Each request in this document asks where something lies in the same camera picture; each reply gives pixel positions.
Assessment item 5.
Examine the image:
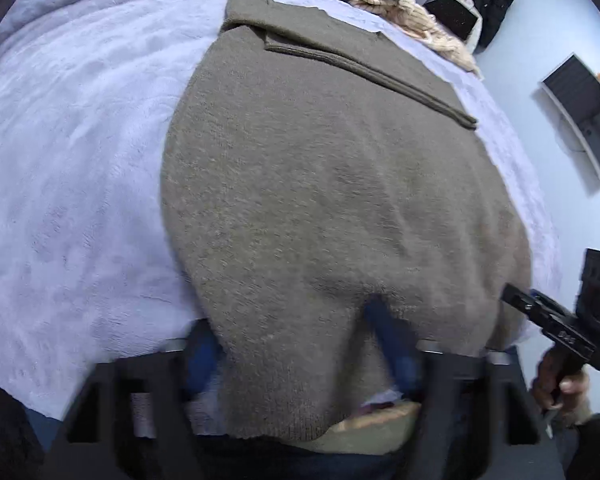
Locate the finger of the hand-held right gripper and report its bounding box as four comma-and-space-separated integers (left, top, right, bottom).
502, 283, 549, 329

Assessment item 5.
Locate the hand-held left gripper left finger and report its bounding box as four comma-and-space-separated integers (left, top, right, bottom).
55, 320, 226, 480

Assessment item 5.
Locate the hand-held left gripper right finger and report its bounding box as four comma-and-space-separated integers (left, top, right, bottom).
362, 295, 566, 480

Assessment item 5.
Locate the brown knit sweater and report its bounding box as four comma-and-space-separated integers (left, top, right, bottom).
160, 0, 534, 444

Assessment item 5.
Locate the person's right hand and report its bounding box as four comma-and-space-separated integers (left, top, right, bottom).
530, 351, 594, 429

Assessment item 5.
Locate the person's olive top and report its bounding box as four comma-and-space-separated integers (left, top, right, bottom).
300, 402, 424, 457

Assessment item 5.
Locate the lavender fleece blanket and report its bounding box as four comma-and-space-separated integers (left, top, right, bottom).
0, 0, 564, 436

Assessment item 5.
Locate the black hanging jacket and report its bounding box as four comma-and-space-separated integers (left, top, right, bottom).
472, 0, 515, 52

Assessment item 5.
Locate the black sparkly garment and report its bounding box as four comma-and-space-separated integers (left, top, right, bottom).
424, 0, 482, 41

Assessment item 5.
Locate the cream striped garment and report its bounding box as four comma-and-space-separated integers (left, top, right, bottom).
350, 0, 484, 80

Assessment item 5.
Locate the wall-mounted television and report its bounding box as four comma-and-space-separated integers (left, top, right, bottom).
539, 52, 600, 181

